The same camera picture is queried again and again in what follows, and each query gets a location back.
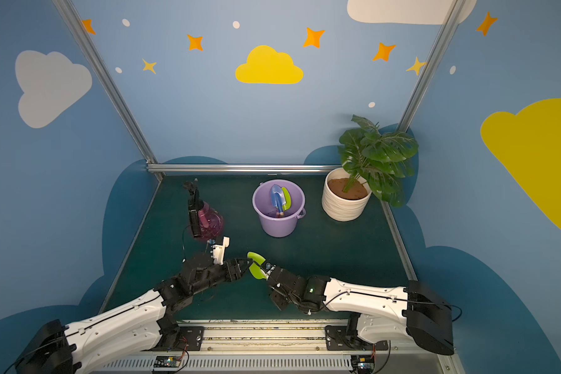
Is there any green trowel blue-tipped handle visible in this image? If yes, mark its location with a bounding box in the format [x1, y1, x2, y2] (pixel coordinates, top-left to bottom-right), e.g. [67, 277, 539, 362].
[247, 252, 268, 280]

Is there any purple plastic bucket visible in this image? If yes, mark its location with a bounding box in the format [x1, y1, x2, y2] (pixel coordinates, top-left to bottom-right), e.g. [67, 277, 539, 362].
[252, 179, 306, 238]

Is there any pink spray bottle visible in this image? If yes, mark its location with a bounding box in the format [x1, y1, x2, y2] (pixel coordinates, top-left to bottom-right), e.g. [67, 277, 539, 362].
[183, 179, 224, 242]

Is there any purple toy scoop pink handle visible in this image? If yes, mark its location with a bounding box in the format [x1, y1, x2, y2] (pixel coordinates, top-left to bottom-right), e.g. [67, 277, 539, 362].
[266, 210, 283, 218]

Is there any blue shovel wooden handle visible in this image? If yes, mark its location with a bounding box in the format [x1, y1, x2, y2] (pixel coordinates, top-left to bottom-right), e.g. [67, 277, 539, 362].
[271, 184, 285, 217]

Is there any green trowel yellow handle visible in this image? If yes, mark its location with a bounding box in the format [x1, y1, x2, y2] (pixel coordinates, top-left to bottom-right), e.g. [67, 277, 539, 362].
[281, 187, 291, 211]

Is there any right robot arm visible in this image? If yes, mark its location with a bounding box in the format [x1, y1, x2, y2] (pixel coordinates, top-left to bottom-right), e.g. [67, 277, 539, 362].
[249, 260, 455, 355]

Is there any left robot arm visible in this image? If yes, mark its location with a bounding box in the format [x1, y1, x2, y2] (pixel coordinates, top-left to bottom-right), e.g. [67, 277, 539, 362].
[12, 253, 252, 373]

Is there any right circuit board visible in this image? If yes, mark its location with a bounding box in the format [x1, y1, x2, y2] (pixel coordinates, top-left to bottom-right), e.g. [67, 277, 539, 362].
[350, 355, 375, 374]

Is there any circuit board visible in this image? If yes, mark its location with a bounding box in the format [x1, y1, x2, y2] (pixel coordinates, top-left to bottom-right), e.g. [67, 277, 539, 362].
[153, 356, 183, 370]
[350, 355, 375, 374]

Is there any left circuit board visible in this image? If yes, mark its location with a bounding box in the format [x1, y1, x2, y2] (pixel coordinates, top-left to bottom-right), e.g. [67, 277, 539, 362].
[153, 356, 183, 370]

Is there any green artificial plant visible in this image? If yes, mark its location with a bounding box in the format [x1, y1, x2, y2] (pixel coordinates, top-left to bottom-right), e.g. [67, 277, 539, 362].
[338, 115, 419, 207]

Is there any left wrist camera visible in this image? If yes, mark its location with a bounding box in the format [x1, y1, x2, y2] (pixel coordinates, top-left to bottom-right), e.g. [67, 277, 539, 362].
[207, 236, 230, 265]

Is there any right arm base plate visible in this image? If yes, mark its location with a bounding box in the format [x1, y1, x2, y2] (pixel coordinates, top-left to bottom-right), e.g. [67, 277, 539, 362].
[324, 325, 389, 352]

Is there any aluminium front rail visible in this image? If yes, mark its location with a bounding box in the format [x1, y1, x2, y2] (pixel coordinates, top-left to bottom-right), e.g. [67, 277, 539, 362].
[91, 319, 464, 373]

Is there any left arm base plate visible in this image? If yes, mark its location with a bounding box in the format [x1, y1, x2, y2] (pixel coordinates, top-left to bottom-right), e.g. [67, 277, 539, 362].
[152, 326, 205, 352]

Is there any aluminium back frame bar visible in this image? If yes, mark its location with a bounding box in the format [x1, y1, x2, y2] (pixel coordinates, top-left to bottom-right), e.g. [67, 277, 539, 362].
[147, 163, 339, 175]

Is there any left aluminium frame post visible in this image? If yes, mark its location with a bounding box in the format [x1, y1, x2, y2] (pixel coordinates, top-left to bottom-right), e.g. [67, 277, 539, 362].
[52, 0, 157, 170]

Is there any aluminium frame post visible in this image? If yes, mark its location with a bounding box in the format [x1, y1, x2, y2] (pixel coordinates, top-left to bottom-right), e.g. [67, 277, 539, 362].
[52, 0, 157, 170]
[397, 0, 466, 132]

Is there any right aluminium frame post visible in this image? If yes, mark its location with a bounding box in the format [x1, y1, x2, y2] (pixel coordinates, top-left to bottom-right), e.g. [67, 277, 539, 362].
[397, 0, 466, 132]

